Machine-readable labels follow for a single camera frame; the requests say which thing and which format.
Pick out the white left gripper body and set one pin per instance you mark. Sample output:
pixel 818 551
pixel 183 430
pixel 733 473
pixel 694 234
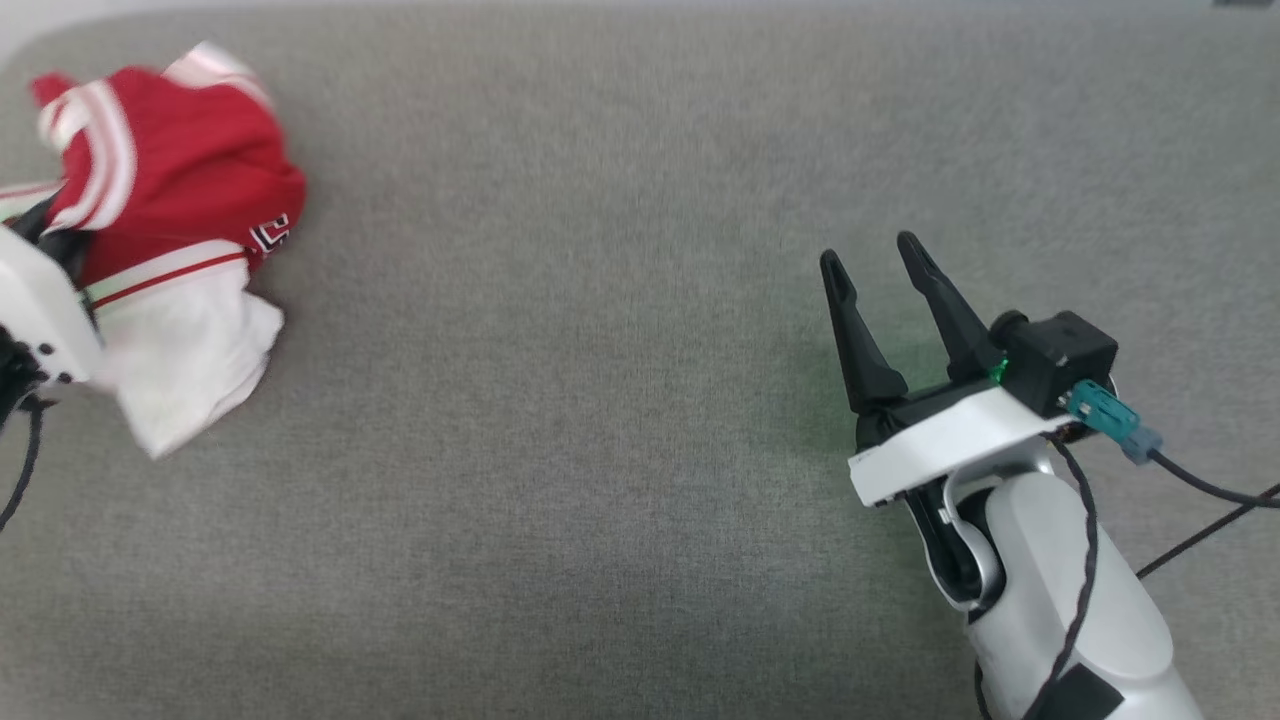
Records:
pixel 40 300

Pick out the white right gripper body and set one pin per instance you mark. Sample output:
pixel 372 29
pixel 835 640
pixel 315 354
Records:
pixel 950 440

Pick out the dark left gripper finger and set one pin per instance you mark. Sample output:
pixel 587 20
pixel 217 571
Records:
pixel 72 258
pixel 35 220

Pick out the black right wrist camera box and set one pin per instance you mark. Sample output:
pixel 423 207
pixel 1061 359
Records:
pixel 1060 355

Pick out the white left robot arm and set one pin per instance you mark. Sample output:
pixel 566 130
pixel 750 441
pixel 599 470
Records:
pixel 12 370

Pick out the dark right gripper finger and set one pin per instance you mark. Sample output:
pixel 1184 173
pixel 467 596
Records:
pixel 862 350
pixel 955 325

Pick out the teal right camera connector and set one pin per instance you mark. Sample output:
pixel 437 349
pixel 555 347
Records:
pixel 1105 412

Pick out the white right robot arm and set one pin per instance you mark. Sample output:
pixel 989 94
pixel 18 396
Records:
pixel 1060 600

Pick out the red and white garment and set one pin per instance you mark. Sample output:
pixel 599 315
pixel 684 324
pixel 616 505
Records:
pixel 180 150

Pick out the grey fabric sofa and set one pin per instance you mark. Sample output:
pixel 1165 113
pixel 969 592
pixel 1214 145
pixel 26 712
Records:
pixel 600 400

